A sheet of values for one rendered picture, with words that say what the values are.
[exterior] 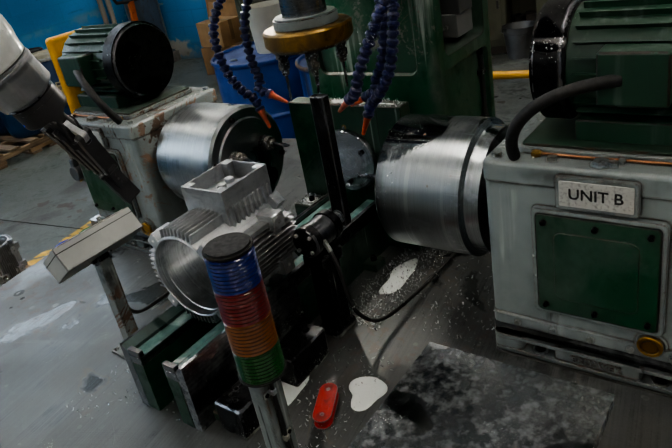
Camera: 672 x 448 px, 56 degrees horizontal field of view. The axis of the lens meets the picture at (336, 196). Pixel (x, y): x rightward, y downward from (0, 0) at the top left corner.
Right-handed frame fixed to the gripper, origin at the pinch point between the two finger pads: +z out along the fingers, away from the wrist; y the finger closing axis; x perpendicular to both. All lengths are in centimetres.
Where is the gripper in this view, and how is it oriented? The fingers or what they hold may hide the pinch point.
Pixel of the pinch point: (119, 183)
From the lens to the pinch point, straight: 112.8
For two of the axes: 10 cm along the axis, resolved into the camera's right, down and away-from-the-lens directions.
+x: -5.2, 7.6, -3.9
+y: -7.4, -1.7, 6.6
